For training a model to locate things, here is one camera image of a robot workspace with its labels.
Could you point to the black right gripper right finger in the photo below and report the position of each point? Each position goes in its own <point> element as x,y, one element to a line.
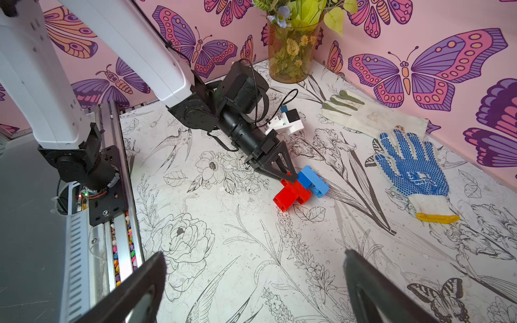
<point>374,298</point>

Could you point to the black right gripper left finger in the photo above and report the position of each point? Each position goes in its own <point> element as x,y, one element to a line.
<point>137,299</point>

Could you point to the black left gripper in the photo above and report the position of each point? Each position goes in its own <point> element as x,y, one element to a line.
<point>265,154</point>

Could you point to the long blue lego brick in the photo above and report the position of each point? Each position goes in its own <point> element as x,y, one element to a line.
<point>312,182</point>

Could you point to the long red lego brick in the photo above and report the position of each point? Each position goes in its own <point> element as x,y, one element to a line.
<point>291,193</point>

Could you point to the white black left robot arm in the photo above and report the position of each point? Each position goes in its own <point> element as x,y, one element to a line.
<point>57,64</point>

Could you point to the white green work glove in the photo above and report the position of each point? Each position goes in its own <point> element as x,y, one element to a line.
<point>369,117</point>

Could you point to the blue dotted work glove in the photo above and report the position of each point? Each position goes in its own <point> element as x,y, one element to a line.
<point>410,164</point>

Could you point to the potted plant in glass vase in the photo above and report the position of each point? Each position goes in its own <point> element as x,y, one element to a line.
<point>293,33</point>

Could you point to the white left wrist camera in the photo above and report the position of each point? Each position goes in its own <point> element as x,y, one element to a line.
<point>287,122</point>

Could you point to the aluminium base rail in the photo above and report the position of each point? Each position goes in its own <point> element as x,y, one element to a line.
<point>102,244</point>

